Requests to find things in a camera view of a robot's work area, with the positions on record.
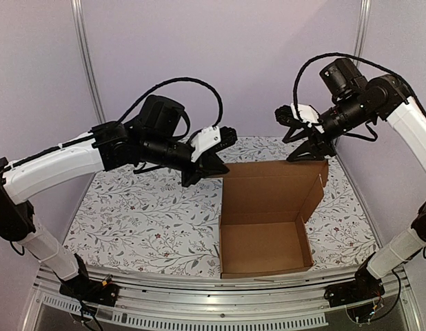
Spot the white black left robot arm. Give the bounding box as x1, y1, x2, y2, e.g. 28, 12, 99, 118
0, 95, 237, 299

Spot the aluminium front rail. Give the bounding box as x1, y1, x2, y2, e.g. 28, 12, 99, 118
25, 265, 424, 331

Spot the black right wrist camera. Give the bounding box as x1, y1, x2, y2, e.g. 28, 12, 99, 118
274, 103, 324, 133

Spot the aluminium frame post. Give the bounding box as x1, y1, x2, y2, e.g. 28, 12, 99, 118
354, 0, 372, 57
70, 0, 106, 124

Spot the left aluminium frame post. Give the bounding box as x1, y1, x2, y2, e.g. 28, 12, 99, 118
70, 0, 106, 124

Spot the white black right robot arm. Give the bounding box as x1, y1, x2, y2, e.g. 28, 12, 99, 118
274, 52, 426, 301

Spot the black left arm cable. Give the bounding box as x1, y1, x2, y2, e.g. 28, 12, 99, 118
118, 77, 223, 127

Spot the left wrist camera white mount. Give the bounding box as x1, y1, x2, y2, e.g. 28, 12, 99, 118
188, 126, 238, 163

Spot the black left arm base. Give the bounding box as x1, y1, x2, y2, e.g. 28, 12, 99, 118
59, 274, 120, 307

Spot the brown cardboard box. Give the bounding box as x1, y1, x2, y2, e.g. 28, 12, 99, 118
219, 161, 329, 279

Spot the floral white table mat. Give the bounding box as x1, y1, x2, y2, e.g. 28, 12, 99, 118
64, 137, 377, 279

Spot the right aluminium frame post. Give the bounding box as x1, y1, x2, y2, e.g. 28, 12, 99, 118
354, 0, 372, 57

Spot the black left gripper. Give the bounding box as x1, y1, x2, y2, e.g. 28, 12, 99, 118
142, 133, 231, 188

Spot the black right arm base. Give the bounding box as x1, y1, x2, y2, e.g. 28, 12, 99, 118
323, 272, 385, 308

